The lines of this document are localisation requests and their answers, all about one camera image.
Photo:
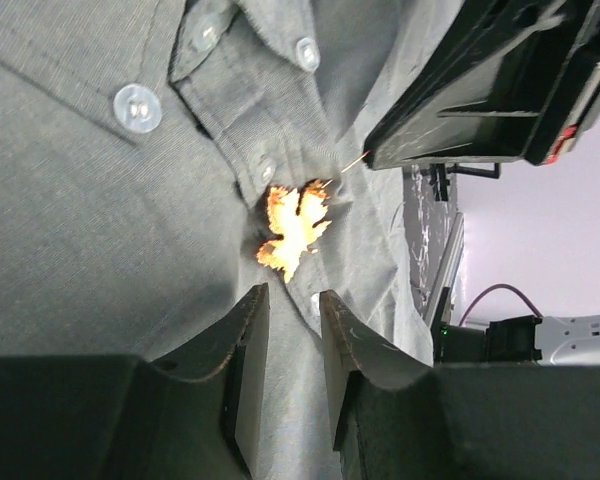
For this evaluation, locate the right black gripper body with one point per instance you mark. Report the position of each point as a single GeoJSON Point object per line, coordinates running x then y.
{"type": "Point", "coordinates": [573, 103]}

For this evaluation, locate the grey button shirt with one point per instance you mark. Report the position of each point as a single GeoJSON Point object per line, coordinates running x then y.
{"type": "Point", "coordinates": [138, 143]}

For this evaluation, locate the orange flower brooch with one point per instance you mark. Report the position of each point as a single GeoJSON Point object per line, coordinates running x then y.
{"type": "Point", "coordinates": [297, 219]}

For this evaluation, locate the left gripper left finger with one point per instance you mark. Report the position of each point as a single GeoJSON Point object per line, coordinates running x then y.
{"type": "Point", "coordinates": [193, 413]}

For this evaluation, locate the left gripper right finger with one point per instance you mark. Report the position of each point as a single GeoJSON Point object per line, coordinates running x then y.
{"type": "Point", "coordinates": [393, 417]}

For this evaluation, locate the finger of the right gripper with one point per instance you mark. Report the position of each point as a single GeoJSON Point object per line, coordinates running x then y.
{"type": "Point", "coordinates": [485, 88]}

